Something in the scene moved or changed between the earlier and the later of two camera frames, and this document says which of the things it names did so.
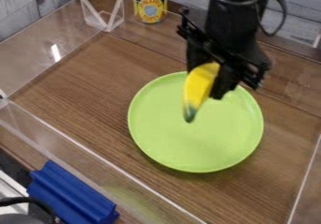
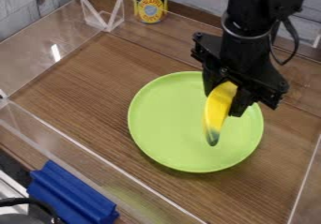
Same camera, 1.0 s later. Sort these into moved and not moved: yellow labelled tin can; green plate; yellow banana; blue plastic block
Moved: yellow banana
Not moved: blue plastic block; green plate; yellow labelled tin can
